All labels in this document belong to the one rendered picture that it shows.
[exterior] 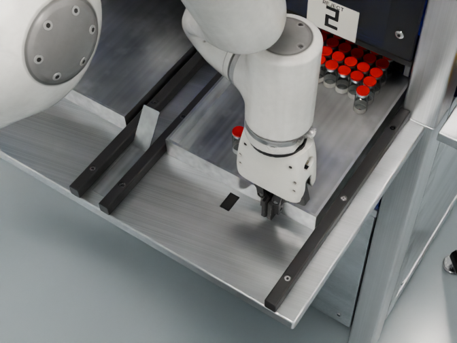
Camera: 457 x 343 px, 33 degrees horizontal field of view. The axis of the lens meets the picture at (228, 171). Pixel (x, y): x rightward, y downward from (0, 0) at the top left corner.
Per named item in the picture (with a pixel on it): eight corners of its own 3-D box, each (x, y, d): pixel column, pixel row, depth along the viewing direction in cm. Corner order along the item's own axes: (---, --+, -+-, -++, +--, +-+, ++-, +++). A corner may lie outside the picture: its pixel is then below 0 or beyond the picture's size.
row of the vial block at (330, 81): (279, 56, 132) (281, 36, 128) (375, 99, 126) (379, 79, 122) (273, 64, 131) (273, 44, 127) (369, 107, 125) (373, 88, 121)
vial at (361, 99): (356, 102, 126) (360, 82, 122) (368, 107, 125) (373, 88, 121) (350, 111, 125) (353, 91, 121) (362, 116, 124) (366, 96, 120)
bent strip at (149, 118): (148, 128, 124) (144, 103, 119) (163, 136, 123) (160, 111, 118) (92, 190, 117) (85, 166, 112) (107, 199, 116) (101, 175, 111)
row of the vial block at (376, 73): (286, 47, 133) (288, 28, 130) (381, 90, 127) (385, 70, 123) (279, 56, 132) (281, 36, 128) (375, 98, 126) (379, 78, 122)
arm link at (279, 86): (225, 109, 96) (277, 153, 92) (225, 28, 85) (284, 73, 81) (275, 76, 99) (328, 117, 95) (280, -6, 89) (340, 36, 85)
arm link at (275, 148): (329, 110, 96) (326, 126, 98) (268, 81, 99) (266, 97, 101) (294, 154, 92) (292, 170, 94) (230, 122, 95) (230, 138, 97)
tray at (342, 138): (281, 23, 137) (281, 8, 134) (417, 81, 128) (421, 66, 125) (167, 153, 121) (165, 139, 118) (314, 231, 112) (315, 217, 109)
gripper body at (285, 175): (328, 125, 97) (320, 180, 106) (259, 91, 101) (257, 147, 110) (298, 165, 93) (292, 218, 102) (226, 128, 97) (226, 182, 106)
